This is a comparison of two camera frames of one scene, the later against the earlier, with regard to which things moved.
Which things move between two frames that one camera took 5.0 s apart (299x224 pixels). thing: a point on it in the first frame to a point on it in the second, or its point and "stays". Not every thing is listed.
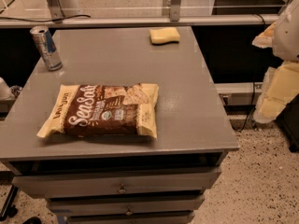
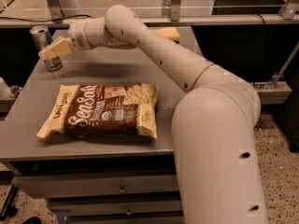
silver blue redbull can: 45,43 stays
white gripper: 288,35 to 77,35
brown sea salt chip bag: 80,109 stays
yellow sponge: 163,35 stays
